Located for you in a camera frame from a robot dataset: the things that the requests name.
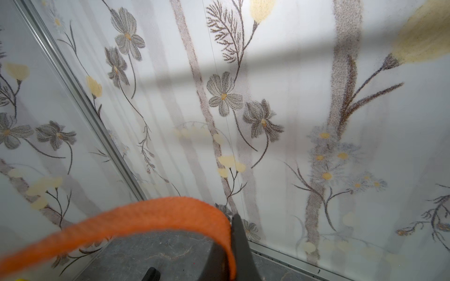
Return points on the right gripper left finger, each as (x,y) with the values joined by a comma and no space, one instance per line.
(152,274)

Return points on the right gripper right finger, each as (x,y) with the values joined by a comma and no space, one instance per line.
(217,267)

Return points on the bright orange crescent bag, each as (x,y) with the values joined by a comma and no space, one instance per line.
(173,213)

